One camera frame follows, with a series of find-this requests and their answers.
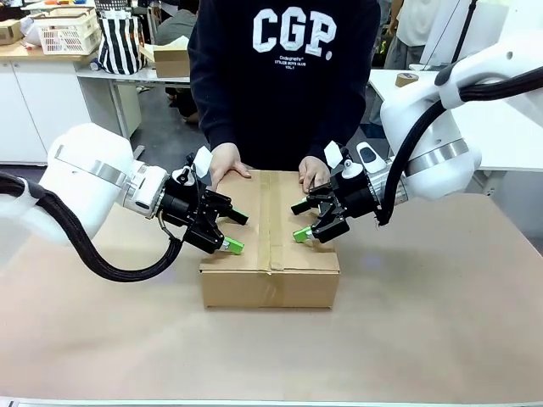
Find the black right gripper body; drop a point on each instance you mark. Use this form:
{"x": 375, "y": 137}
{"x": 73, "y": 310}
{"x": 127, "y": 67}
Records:
{"x": 354, "y": 197}

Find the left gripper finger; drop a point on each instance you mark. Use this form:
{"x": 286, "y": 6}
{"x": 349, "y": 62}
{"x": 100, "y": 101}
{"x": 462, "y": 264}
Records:
{"x": 231, "y": 245}
{"x": 231, "y": 212}

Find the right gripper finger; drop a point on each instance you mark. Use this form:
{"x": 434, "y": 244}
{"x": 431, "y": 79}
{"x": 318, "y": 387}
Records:
{"x": 311, "y": 202}
{"x": 318, "y": 231}

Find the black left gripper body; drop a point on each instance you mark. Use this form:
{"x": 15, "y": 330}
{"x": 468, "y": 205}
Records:
{"x": 184, "y": 207}

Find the brown cardboard box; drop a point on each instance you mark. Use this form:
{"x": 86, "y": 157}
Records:
{"x": 271, "y": 280}

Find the person's right forearm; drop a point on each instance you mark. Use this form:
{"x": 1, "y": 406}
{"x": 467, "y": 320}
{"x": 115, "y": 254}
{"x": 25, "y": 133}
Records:
{"x": 214, "y": 114}

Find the person's left forearm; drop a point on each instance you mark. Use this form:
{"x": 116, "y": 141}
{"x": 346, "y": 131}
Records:
{"x": 339, "y": 123}

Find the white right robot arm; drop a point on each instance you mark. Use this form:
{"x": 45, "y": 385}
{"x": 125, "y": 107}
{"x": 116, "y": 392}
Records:
{"x": 424, "y": 106}

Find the open background cardboard box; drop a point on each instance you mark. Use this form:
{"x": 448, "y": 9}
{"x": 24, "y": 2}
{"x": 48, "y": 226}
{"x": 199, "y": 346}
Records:
{"x": 171, "y": 61}

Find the small flat cardboard box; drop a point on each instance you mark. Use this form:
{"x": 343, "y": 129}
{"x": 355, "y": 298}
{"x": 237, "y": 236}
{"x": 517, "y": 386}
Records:
{"x": 8, "y": 31}

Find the person's left hand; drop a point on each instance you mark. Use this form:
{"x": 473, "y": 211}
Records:
{"x": 314, "y": 171}

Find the person's right hand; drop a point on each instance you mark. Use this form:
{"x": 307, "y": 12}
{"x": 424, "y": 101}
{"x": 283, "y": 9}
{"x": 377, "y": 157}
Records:
{"x": 227, "y": 165}

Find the brown packing tape strip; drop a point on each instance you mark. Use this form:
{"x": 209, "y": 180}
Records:
{"x": 271, "y": 220}

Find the person in dark sweatshirt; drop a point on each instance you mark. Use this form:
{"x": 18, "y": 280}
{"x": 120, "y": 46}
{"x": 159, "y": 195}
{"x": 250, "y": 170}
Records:
{"x": 280, "y": 85}

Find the white desk with grey leg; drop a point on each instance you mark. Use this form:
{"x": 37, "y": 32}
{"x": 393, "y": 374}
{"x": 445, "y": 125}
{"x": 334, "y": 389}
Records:
{"x": 127, "y": 97}

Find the brown tape roll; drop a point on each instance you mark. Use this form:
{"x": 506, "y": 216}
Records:
{"x": 407, "y": 79}

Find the white side table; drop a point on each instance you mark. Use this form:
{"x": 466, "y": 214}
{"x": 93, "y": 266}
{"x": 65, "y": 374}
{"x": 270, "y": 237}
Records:
{"x": 509, "y": 135}

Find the black white striped bag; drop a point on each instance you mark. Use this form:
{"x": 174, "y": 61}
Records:
{"x": 121, "y": 44}

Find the background person in white shirt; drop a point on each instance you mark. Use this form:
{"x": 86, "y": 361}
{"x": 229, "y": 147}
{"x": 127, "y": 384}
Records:
{"x": 407, "y": 29}

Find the white cabinet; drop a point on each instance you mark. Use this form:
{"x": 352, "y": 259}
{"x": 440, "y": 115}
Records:
{"x": 25, "y": 110}

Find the black tripod pole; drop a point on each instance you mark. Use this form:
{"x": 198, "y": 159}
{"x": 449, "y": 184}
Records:
{"x": 464, "y": 29}

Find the white plastic basket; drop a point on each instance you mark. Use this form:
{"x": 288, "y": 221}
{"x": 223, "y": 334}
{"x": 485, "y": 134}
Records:
{"x": 68, "y": 31}

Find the white board panel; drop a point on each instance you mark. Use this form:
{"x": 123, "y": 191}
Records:
{"x": 488, "y": 25}

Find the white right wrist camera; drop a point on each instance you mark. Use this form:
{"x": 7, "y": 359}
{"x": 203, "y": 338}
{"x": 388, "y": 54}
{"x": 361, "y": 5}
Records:
{"x": 337, "y": 154}

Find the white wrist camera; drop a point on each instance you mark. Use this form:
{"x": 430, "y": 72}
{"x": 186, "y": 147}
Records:
{"x": 337, "y": 154}
{"x": 203, "y": 163}

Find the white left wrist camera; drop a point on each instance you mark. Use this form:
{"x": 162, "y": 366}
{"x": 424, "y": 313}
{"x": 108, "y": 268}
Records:
{"x": 203, "y": 163}

